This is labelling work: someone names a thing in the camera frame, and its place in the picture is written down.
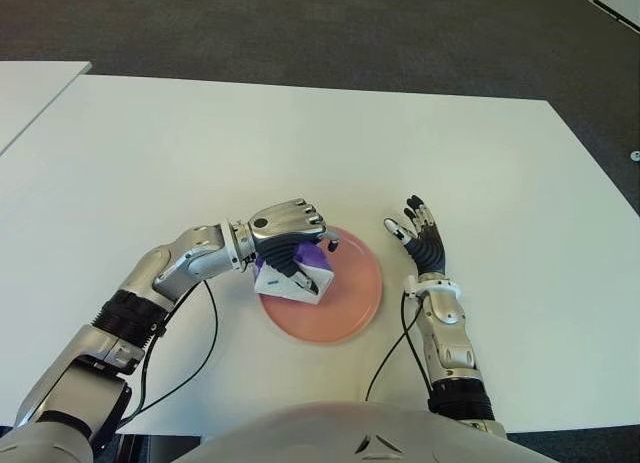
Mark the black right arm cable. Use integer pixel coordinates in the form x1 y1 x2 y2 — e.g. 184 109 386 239
364 292 435 410

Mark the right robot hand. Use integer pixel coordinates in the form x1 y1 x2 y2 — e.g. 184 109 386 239
382 194 448 278

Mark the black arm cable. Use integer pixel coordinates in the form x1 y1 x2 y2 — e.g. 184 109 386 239
364 292 435 410
117 280 220 427

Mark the white side table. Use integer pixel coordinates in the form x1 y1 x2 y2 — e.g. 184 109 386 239
0 60 94 157

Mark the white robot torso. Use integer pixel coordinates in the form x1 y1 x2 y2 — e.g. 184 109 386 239
172 401 546 463

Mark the purple white tissue pack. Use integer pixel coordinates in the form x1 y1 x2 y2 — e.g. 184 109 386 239
253 241 335 305

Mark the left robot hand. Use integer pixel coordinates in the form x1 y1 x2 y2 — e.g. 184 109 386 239
247 197 342 295

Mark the pink round plate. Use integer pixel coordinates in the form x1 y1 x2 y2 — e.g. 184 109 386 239
258 226 384 345

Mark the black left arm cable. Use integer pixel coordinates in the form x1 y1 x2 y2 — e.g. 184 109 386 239
117 280 220 427

